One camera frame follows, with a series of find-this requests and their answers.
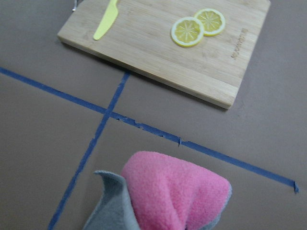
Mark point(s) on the pink and grey cloth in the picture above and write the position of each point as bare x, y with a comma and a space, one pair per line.
159, 192

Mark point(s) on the bamboo cutting board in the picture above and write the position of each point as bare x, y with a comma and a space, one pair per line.
140, 40

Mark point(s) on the lower lemon slice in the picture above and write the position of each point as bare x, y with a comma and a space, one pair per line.
187, 31

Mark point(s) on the lemon slice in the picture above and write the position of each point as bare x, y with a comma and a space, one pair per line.
213, 21
187, 31

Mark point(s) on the upper lemon slice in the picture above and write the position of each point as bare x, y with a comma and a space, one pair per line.
213, 21

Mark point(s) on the yellow plastic knife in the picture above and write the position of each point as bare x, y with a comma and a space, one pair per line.
109, 17

